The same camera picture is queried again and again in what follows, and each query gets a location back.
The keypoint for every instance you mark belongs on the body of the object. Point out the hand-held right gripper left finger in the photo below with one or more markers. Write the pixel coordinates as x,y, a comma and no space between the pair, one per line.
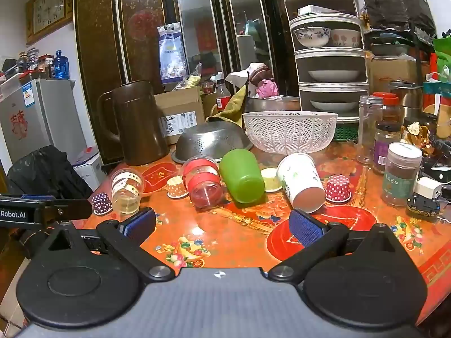
135,226

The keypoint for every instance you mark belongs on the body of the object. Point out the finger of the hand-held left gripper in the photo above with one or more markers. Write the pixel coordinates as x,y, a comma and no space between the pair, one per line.
70,208

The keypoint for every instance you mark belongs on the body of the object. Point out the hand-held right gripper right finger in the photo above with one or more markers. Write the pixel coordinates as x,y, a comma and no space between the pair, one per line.
304,230

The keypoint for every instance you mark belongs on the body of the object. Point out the clear labelled plastic cup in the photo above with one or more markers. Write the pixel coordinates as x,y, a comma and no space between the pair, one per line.
126,190

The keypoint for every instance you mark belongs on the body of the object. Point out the white paper cup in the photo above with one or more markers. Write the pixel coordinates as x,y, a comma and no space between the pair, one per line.
299,179

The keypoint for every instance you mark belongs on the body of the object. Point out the clear cup red band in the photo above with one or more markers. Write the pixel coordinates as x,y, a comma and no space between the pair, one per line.
202,183

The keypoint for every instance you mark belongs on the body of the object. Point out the green plastic cup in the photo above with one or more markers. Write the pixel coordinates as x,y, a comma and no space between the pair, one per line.
241,174

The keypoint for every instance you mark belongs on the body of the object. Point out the purple dotted cupcake liner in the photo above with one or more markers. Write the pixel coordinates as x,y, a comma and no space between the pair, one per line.
101,204

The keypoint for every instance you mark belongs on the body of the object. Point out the white cardboard box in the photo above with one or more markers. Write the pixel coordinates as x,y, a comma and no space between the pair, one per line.
88,169

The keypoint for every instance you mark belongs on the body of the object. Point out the black trash bag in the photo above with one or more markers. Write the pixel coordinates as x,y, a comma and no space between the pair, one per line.
45,172

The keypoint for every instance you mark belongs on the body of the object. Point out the large red plate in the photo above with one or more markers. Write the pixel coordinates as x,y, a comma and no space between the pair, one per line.
348,220

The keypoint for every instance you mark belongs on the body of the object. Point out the small red plate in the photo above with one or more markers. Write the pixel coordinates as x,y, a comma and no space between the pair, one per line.
158,179

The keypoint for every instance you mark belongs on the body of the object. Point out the red dotted cupcake liner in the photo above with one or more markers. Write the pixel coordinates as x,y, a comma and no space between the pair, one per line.
338,187

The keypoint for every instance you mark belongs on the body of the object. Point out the orange cupcake liner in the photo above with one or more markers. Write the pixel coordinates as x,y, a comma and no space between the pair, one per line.
177,187

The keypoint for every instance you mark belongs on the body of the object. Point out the pale green cupcake liner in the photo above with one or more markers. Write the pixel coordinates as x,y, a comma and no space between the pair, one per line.
271,181

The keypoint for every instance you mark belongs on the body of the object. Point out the grey refrigerator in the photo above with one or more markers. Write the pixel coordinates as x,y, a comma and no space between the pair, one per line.
38,119

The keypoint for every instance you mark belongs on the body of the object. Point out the white plastic basket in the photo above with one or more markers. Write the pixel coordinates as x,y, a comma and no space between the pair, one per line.
289,132

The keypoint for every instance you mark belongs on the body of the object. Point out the brown plastic pitcher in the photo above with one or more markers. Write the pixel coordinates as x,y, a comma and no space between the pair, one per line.
141,123

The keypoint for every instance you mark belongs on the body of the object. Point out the green plastic basket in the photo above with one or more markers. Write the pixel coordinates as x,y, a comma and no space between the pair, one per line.
345,132

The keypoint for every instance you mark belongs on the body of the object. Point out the white lid spice jar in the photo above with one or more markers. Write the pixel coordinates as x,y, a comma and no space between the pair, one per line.
401,176

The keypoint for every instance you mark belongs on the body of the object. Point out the metal colander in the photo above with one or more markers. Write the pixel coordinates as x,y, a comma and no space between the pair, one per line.
211,142

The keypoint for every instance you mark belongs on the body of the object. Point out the purple label glass jar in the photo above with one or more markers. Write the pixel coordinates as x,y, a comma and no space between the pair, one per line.
385,148

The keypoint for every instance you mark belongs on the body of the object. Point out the tall clear plastic jar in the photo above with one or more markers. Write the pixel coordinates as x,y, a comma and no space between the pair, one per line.
369,130

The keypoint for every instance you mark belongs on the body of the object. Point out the black toy car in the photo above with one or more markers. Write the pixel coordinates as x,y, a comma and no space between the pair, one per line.
422,206

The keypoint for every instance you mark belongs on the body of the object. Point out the labelled cardboard box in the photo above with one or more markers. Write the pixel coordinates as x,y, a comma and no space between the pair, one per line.
179,111

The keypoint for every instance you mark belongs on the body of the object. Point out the white plate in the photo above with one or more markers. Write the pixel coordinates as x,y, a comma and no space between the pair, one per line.
334,105

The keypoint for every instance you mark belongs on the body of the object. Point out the white charger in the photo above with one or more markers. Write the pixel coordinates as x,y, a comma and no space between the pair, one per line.
428,186

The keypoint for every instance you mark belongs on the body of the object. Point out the metal basin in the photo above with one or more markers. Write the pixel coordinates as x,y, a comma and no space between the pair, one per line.
271,104

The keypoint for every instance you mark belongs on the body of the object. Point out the green cloth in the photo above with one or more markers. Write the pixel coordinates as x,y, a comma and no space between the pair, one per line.
230,109

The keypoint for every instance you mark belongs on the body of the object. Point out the blue water bottle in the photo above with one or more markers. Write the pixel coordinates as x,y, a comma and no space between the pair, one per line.
61,65

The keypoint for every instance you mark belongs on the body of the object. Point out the pink plastic bag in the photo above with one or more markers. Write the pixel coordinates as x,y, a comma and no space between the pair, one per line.
267,88

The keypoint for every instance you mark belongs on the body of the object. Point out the red lid jar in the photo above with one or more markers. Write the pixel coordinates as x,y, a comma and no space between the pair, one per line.
389,107

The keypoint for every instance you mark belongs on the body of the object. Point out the red label soda bottle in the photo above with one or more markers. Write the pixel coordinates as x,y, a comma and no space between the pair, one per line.
222,97

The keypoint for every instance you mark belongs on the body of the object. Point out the white tiered dish rack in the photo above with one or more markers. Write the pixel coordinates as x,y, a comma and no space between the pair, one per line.
364,74

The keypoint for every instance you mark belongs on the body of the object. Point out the metal kettle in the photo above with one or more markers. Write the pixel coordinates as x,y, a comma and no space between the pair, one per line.
408,98

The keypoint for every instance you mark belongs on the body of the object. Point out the white crumpled bag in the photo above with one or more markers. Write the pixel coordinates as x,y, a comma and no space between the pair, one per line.
243,74

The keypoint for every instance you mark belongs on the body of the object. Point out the hanging snack bag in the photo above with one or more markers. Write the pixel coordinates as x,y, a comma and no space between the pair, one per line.
172,54

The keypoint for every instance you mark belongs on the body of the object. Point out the large brown cardboard box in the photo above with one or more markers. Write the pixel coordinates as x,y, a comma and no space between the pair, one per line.
394,72

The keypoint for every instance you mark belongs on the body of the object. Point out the blue patterned bowl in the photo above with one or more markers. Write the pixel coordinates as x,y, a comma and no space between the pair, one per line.
312,37

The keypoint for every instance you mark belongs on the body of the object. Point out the pink floral bowl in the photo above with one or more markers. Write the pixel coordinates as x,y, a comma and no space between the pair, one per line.
346,38

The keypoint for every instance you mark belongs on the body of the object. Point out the green bag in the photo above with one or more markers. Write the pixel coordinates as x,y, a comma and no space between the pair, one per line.
443,56

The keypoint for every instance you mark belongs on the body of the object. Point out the black plastic bag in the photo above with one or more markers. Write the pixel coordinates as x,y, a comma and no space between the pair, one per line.
394,0

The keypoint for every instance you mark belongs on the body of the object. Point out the wooden wall clock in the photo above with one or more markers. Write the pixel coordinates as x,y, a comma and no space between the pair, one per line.
49,8

